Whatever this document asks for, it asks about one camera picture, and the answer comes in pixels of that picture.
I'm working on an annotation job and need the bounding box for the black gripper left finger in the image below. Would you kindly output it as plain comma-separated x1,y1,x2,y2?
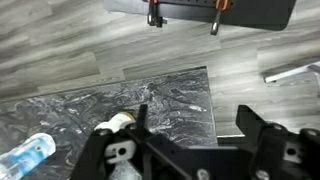
125,104,148,140

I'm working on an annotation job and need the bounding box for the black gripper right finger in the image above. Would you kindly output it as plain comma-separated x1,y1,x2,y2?
236,105,267,146

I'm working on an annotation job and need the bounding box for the white ceramic mug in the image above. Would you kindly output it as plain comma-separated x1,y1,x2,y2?
95,112,136,133

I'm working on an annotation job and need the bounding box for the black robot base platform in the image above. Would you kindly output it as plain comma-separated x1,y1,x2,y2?
103,0,297,32

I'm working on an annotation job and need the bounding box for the white whiteboard stand foot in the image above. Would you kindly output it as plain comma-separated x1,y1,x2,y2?
263,62,320,83

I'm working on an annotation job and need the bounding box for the orange black clamp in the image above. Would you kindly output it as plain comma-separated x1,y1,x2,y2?
147,0,166,28
210,0,229,35

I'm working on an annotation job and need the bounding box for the clear plastic water bottle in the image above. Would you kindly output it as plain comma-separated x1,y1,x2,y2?
0,133,56,180

